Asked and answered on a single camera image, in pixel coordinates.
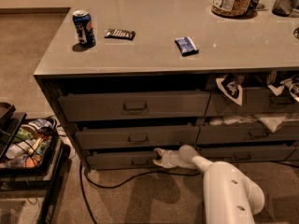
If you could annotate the blue Pepsi soda can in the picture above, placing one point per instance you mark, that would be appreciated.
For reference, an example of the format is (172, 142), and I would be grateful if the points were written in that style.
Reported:
(84, 27)

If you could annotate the dark wire object on counter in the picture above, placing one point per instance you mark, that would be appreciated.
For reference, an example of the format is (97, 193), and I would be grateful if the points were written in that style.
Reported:
(296, 33)

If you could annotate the grey drawer cabinet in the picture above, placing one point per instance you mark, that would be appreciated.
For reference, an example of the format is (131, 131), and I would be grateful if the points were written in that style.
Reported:
(248, 48)

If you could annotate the grey drawer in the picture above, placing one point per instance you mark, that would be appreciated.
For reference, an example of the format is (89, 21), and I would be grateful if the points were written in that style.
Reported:
(123, 160)
(134, 105)
(246, 153)
(255, 101)
(137, 136)
(246, 133)

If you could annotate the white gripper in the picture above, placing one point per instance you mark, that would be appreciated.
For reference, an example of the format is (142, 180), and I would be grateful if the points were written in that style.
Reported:
(168, 159)

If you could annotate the orange snack in tray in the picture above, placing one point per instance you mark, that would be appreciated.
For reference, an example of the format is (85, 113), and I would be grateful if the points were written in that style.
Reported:
(32, 162)

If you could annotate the dark striped snack bar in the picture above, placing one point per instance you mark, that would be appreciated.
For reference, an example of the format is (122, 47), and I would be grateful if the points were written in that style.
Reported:
(120, 34)

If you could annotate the white plastic bag in drawer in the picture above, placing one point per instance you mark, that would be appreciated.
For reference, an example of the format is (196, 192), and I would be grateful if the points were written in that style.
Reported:
(270, 121)

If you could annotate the dark metallic kettle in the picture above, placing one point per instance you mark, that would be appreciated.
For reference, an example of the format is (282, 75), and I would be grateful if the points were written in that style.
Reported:
(284, 8)

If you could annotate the blue snack packet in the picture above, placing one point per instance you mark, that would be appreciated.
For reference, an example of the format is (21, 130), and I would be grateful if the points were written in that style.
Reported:
(186, 46)

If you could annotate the black cart with trays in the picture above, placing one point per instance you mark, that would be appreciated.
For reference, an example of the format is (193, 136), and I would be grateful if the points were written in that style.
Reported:
(48, 176)

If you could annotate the black white chip bag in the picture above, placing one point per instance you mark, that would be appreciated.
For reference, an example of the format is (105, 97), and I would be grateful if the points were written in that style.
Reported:
(292, 84)
(231, 88)

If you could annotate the large jar of nuts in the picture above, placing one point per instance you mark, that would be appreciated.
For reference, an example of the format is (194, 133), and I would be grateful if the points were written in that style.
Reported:
(230, 8)

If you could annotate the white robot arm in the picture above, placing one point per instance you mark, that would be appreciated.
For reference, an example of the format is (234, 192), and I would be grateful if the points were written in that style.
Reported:
(230, 197)

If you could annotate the white blue packet in tray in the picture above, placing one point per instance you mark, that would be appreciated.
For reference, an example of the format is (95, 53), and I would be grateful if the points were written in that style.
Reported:
(41, 126)

